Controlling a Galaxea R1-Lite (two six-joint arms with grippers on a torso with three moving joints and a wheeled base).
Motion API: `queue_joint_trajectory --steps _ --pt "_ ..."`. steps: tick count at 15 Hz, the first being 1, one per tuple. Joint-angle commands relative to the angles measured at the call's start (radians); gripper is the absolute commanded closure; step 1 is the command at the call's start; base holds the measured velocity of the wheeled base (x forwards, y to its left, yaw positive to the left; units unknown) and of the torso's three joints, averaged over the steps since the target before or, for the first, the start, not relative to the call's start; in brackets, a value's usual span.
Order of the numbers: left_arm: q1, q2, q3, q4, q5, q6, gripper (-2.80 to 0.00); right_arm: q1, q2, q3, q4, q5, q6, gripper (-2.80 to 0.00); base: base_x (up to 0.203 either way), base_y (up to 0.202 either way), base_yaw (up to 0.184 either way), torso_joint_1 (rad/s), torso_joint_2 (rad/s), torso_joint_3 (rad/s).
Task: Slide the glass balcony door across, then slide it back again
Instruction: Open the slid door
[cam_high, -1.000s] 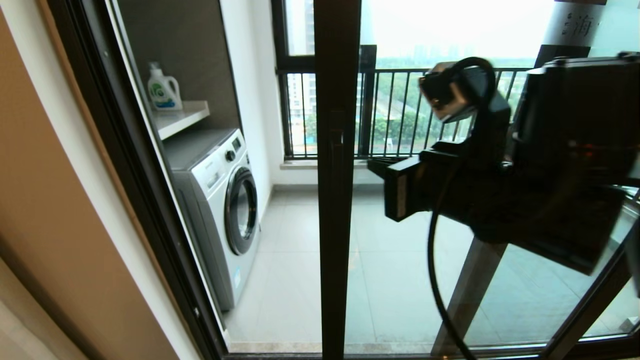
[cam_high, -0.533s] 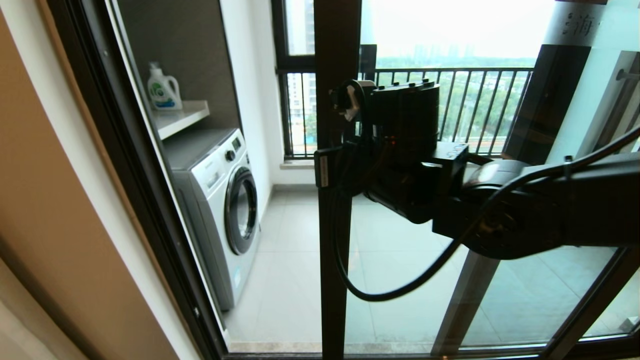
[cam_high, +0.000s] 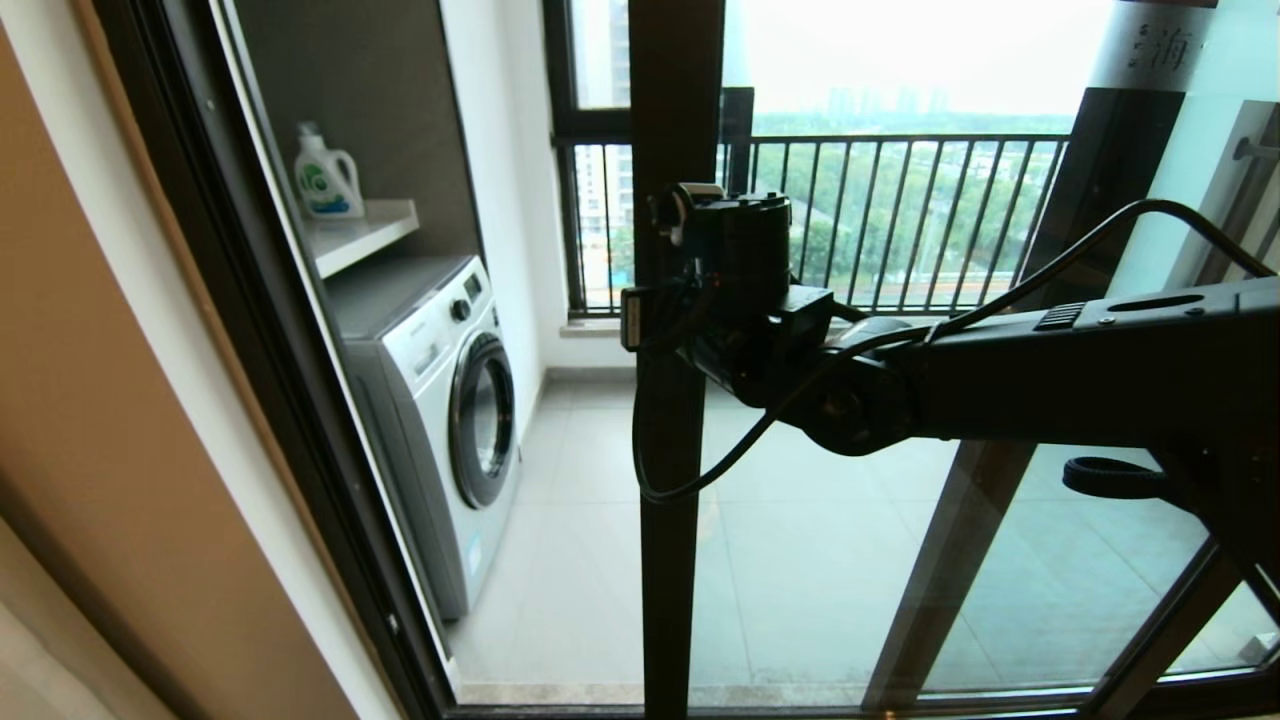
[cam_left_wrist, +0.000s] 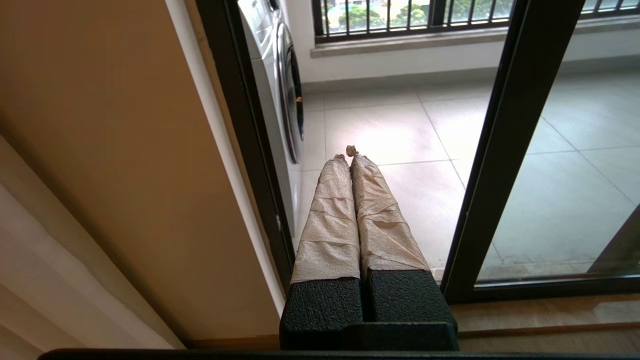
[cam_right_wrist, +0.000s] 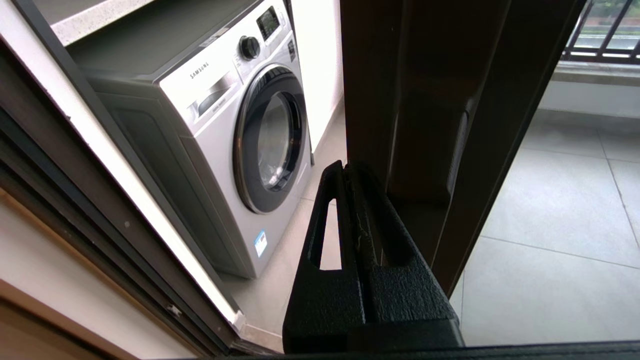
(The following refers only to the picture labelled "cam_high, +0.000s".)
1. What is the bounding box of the grey stone window sill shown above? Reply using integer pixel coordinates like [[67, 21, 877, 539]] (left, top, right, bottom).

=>
[[560, 313, 1001, 341]]

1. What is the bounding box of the frosted white glass sticker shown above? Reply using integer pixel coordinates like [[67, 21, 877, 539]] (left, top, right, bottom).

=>
[[1090, 0, 1219, 93]]

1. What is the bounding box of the dark framed sliding glass door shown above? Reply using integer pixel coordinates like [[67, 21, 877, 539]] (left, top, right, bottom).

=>
[[628, 0, 1280, 720]]

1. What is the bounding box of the white stone shelf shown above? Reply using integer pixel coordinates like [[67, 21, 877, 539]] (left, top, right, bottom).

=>
[[303, 199, 421, 280]]

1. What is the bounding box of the dark outer door frame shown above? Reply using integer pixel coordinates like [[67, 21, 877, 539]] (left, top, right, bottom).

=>
[[92, 0, 1280, 720]]

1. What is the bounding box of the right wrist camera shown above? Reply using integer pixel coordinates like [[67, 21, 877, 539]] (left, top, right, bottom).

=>
[[650, 183, 726, 248]]

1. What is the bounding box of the white front-load washing machine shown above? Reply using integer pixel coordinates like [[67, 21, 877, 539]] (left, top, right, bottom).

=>
[[322, 255, 523, 623]]

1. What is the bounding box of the black metal balcony railing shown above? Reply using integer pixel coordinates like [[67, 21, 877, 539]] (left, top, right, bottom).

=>
[[553, 133, 1071, 319]]

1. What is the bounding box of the dark window frame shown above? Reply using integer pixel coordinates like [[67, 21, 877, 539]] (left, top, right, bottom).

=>
[[540, 0, 756, 319]]

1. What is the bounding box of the white detergent bottle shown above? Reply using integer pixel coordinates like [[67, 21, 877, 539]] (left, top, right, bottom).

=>
[[293, 122, 366, 220]]

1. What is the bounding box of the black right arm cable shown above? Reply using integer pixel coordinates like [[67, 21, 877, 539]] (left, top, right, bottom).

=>
[[630, 198, 1279, 504]]

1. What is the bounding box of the black side balcony railing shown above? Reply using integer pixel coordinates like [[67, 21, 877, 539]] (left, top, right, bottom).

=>
[[1170, 100, 1280, 291]]

